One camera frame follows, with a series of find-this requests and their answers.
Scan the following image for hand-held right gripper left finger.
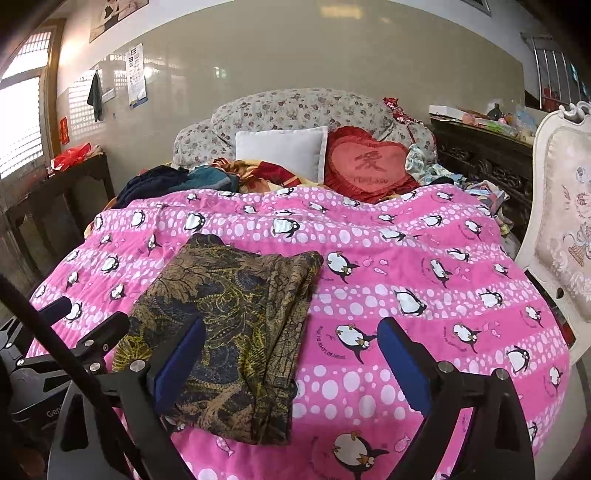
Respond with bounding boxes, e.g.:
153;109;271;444
48;316;206;480

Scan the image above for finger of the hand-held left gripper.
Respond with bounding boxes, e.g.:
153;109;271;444
71;311;131;370
33;296;73;325

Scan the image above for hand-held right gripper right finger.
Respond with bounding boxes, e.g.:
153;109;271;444
376;316;536;480

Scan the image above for brown floral patterned pants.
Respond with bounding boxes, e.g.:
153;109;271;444
112;233;324;446

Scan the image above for dark navy clothes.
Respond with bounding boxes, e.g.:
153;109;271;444
113;165;190;208

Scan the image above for pastel clothes pile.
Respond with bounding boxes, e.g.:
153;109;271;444
462;180;513;236

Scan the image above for dark wooden side table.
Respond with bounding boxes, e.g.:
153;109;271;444
4;152;116;296

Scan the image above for pink penguin print blanket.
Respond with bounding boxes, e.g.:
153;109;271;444
25;182;573;480

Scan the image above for red plastic bag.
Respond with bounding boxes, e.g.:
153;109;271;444
50;143;93;171

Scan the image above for lattice window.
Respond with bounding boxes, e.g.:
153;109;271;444
0;30;61;181

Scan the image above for teal cloth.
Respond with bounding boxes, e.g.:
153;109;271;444
180;165;241;192

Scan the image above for pale floral cloth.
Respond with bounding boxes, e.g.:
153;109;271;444
405;143;467;188

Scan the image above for red heart-shaped pillow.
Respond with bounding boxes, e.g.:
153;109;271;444
323;126;421;204

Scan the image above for red and yellow bedding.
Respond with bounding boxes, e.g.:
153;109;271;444
210;157;324;195

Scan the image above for green hanging towel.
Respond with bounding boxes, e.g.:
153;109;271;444
87;70;105;123

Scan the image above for white ornate upholstered chair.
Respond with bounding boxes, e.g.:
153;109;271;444
515;100;591;352

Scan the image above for carved dark wooden cabinet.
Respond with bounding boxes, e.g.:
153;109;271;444
429;117;536;241

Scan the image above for white pillow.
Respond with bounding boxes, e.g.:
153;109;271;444
235;126;328;183

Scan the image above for red shiny wrapping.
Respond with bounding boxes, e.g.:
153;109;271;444
383;97;416;126

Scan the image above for white flat box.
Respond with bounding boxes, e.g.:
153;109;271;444
429;105;490;121

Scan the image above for clear plastic bag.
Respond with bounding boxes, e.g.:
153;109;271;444
512;111;539;139

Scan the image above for floral padded headboard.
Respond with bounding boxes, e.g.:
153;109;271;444
173;88;437;169

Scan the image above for metal stair railing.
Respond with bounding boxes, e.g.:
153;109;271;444
522;32;591;112

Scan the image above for black cable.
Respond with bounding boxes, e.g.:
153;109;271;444
0;274;141;480

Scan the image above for white wall chart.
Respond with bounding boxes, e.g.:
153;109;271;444
124;43;149;110

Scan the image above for wall poster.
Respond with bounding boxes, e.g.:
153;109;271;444
90;0;149;42

